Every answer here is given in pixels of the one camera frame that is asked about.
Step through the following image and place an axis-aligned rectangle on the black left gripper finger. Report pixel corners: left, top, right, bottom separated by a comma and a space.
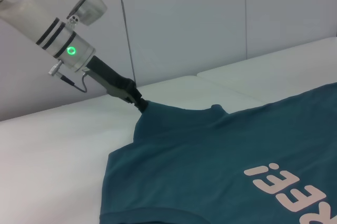
133, 96, 151, 115

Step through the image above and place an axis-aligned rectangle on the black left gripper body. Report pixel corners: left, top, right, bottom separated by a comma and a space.
84, 55, 143, 106

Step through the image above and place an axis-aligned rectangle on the teal t-shirt with FREE print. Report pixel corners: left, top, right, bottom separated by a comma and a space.
99, 82, 337, 224

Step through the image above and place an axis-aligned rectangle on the left arm connector cable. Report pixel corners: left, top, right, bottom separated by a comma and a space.
47, 60, 92, 93

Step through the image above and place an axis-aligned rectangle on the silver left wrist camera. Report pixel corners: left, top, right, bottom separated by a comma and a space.
67, 0, 108, 28

